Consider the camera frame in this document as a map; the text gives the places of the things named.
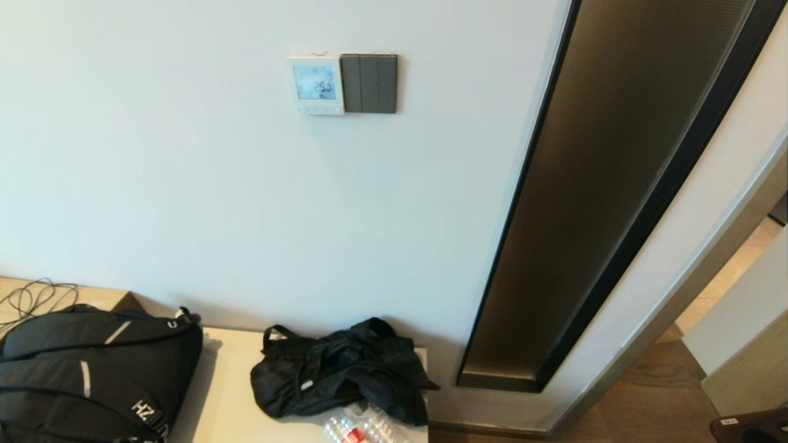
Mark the white wall thermostat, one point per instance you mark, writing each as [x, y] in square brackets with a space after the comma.
[315, 83]

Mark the crumpled black fabric bag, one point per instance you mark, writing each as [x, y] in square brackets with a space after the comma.
[345, 369]

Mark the clear plastic water bottles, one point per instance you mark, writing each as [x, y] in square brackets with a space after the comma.
[363, 427]

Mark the large black backpack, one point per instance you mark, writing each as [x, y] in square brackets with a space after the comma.
[74, 375]

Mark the white and beige door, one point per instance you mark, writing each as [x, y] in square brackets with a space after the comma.
[745, 320]

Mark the dark brown labelled object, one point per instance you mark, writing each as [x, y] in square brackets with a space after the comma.
[751, 427]

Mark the dark grey wall switch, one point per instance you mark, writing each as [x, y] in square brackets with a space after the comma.
[369, 83]

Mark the dark bronze wall niche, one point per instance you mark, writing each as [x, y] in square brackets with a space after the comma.
[591, 215]

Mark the grey door frame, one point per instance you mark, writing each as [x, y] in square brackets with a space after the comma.
[714, 261]

